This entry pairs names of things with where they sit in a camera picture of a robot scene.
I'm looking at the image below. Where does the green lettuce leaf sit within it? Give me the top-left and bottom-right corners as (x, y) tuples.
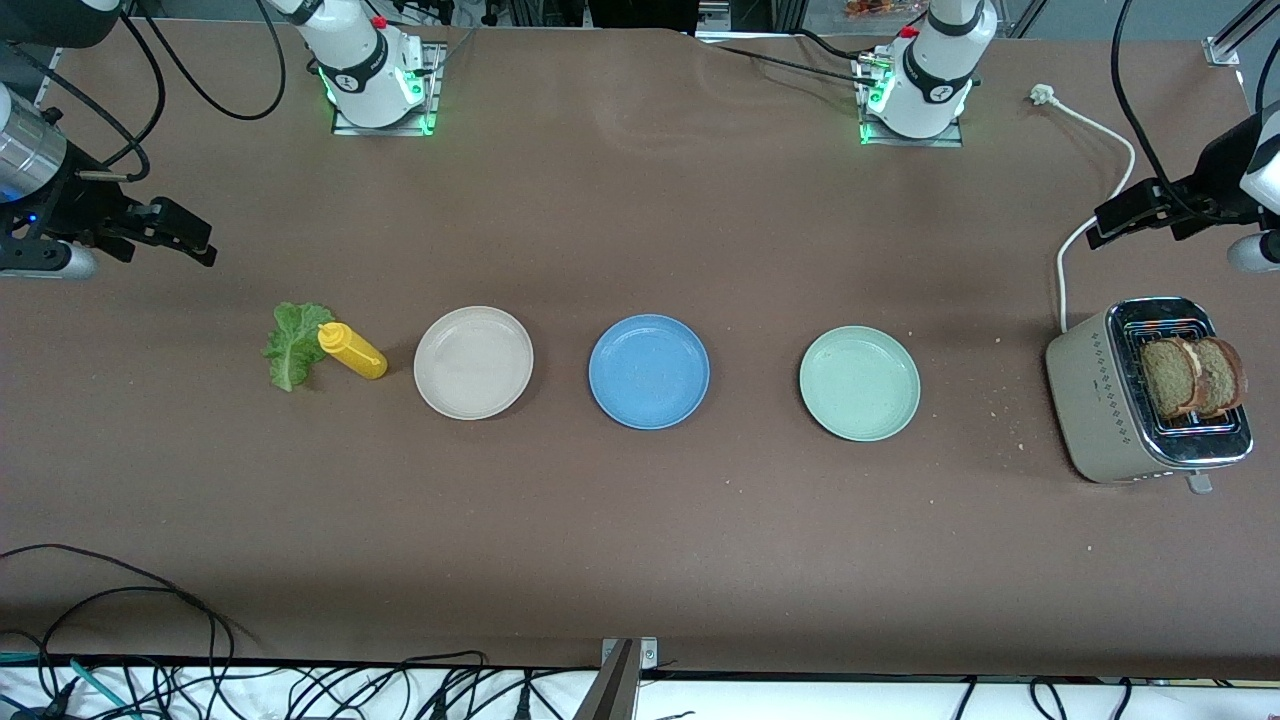
(263, 302), (336, 393)

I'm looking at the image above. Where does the brown toast slice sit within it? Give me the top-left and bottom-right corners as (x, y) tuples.
(1140, 338), (1201, 421)
(1195, 337), (1249, 417)

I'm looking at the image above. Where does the yellow squeeze bottle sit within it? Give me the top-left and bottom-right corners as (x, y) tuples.
(317, 322), (389, 381)

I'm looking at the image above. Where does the beige round plate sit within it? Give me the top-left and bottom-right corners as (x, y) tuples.
(413, 306), (535, 421)

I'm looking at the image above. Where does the mint green round plate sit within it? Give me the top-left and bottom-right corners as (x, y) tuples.
(798, 325), (922, 443)

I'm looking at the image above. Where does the blue round plate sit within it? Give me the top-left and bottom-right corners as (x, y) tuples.
(588, 314), (712, 431)

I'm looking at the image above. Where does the beige chrome toaster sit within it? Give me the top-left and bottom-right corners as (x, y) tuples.
(1045, 296), (1255, 496)

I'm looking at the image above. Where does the grey metal bar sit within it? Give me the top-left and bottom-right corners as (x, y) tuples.
(572, 640), (641, 720)

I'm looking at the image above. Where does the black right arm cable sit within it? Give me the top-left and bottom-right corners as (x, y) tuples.
(0, 0), (288, 186)

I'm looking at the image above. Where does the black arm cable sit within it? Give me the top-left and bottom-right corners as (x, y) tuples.
(0, 0), (288, 186)
(1110, 0), (1280, 226)

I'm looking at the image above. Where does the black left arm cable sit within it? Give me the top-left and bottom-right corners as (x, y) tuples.
(1110, 0), (1280, 226)

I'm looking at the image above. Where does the aluminium frame rail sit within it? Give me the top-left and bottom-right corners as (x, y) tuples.
(30, 50), (61, 111)

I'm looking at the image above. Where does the aluminium frame profile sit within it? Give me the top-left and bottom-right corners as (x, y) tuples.
(1205, 0), (1280, 67)

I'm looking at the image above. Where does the white toaster power cord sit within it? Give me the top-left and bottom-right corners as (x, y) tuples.
(1030, 84), (1138, 334)

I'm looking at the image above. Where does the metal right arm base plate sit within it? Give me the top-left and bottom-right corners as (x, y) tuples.
(332, 42), (443, 137)

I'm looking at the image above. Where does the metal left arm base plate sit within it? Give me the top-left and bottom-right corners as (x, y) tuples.
(858, 50), (964, 148)

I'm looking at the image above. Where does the looped black cable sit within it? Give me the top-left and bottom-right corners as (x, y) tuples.
(0, 545), (236, 701)

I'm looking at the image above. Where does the short black table cable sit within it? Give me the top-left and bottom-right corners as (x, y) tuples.
(795, 28), (881, 63)

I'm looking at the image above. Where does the long black table cable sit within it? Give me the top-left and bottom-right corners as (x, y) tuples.
(715, 45), (886, 86)

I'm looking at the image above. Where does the teal cable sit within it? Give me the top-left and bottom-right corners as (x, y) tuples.
(0, 650), (136, 719)

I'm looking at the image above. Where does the silver corner bracket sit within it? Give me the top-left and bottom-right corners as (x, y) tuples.
(602, 637), (659, 673)

